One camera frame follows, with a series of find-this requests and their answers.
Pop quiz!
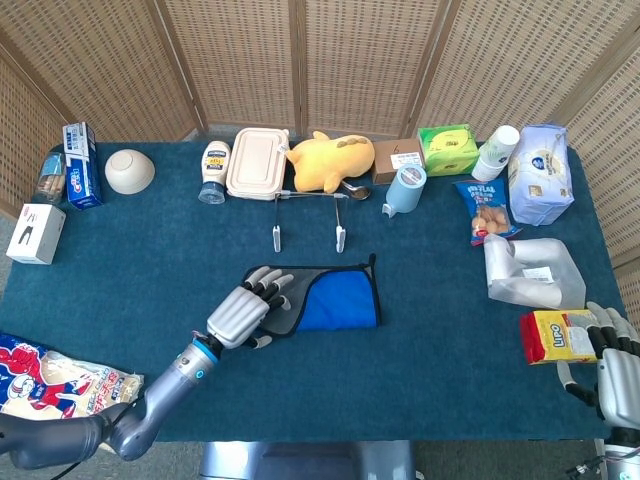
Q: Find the green tissue pack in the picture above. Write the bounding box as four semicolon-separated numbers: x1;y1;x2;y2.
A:
417;123;480;178

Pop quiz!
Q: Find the metal rack with spoon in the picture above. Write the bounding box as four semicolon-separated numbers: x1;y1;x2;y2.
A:
271;191;350;254

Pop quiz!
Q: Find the yellow red Lipo pack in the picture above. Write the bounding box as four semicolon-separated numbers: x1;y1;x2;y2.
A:
518;308;609;366

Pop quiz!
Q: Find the blue biscuit snack bag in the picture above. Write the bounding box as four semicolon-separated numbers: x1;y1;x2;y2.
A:
452;178;522;247

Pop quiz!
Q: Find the cream upturned bowl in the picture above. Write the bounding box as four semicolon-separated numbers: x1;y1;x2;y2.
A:
104;149;156;196

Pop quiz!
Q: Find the red blue noodle package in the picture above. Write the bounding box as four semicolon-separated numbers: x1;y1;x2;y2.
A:
0;332;145;421

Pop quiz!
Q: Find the blue white toothpaste box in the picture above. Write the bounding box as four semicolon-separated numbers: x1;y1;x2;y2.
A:
62;121;104;211

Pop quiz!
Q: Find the metal spoon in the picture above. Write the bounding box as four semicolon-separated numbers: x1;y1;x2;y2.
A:
341;180;373;202

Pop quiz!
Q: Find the brown cardboard box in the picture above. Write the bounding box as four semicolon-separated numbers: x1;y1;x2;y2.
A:
370;138;426;186

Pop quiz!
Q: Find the white box black print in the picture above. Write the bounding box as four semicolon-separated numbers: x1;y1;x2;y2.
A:
5;203;67;266

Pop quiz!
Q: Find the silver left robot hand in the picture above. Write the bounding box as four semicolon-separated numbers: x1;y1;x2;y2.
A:
206;265;295;351

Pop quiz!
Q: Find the translucent white plastic bag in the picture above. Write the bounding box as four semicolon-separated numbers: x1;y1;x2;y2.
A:
483;233;587;311

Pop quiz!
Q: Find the yellow plush toy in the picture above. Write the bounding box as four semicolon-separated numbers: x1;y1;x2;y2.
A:
285;130;376;194

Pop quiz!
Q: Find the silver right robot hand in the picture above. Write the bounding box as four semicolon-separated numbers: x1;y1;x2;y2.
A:
556;301;640;431

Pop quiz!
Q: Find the mayonnaise squeeze bottle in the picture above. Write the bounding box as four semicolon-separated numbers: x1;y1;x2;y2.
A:
197;140;232;205

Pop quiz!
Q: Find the beige plastic lunch box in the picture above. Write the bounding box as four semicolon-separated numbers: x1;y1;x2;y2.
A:
225;127;291;202

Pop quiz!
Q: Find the light blue cup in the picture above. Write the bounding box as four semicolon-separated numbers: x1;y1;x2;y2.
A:
382;163;428;219

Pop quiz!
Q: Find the woven rattan folding screen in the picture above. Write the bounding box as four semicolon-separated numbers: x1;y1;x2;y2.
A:
0;0;640;266

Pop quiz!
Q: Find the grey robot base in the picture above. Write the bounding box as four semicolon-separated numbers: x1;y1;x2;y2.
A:
199;440;416;480

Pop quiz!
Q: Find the white blue soft pack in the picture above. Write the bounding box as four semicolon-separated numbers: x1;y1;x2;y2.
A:
507;124;575;227

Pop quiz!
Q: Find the stack of paper cups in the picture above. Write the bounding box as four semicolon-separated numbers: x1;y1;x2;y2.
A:
470;124;521;183

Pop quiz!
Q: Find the blue cloth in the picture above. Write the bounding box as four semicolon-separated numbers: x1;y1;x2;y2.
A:
243;253;383;337

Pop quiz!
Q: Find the blue carpet table cover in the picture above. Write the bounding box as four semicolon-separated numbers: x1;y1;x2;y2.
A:
0;141;626;444

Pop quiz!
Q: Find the clear jar with sticks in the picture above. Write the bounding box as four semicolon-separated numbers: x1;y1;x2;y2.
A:
35;152;68;205

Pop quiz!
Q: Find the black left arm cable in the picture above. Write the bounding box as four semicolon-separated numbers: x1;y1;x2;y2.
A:
47;459;86;480

